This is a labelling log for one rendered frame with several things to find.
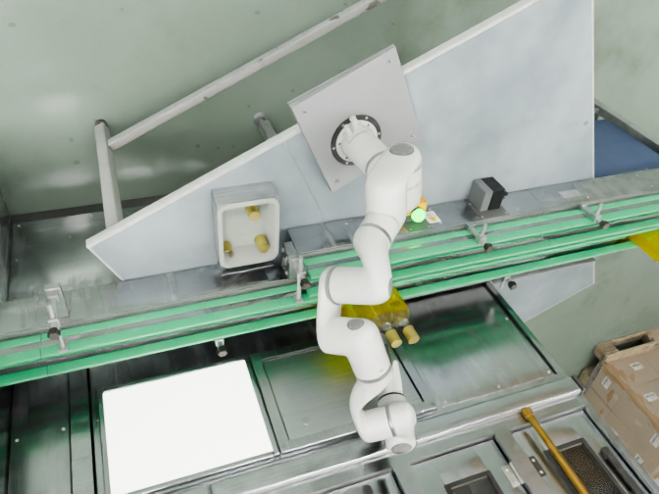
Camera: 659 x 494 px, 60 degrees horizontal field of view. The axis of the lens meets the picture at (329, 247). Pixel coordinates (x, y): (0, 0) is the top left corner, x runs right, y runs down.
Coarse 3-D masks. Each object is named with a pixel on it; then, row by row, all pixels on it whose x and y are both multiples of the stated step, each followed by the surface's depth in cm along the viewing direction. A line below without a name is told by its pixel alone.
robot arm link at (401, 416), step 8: (392, 408) 133; (400, 408) 132; (408, 408) 132; (392, 416) 132; (400, 416) 131; (408, 416) 131; (392, 424) 131; (400, 424) 131; (408, 424) 131; (392, 432) 132; (400, 432) 132; (408, 432) 132; (384, 440) 139; (392, 440) 136; (400, 440) 135; (408, 440) 136; (392, 448) 137; (400, 448) 137; (408, 448) 137
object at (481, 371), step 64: (448, 320) 194; (512, 320) 196; (64, 384) 162; (448, 384) 173; (512, 384) 175; (576, 384) 173; (0, 448) 145; (64, 448) 147; (320, 448) 152; (384, 448) 151; (448, 448) 155; (512, 448) 157; (576, 448) 160
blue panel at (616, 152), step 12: (600, 120) 256; (600, 132) 246; (612, 132) 247; (624, 132) 248; (600, 144) 237; (612, 144) 238; (624, 144) 239; (636, 144) 240; (600, 156) 230; (612, 156) 230; (624, 156) 231; (636, 156) 232; (648, 156) 233; (600, 168) 222; (612, 168) 223; (624, 168) 224; (636, 168) 225; (648, 168) 225
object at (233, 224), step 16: (224, 208) 151; (240, 208) 161; (272, 208) 160; (224, 224) 163; (240, 224) 165; (256, 224) 167; (272, 224) 163; (224, 240) 167; (240, 240) 169; (272, 240) 167; (224, 256) 166; (240, 256) 167; (256, 256) 168; (272, 256) 168
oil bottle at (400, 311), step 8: (392, 288) 176; (392, 296) 173; (400, 296) 174; (392, 304) 171; (400, 304) 171; (392, 312) 169; (400, 312) 169; (408, 312) 169; (400, 320) 168; (408, 320) 169
